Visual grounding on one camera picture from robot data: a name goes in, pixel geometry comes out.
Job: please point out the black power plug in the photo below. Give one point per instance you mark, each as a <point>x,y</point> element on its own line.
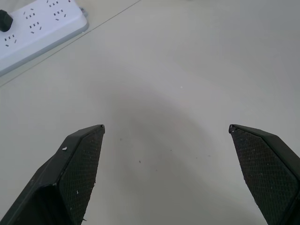
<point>4,20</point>

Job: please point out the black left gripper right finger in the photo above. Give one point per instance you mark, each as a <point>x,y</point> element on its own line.
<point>264,168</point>

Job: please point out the white power strip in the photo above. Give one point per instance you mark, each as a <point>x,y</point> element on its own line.
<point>39,28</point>

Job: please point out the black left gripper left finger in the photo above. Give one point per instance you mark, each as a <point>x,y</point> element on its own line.
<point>70,178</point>

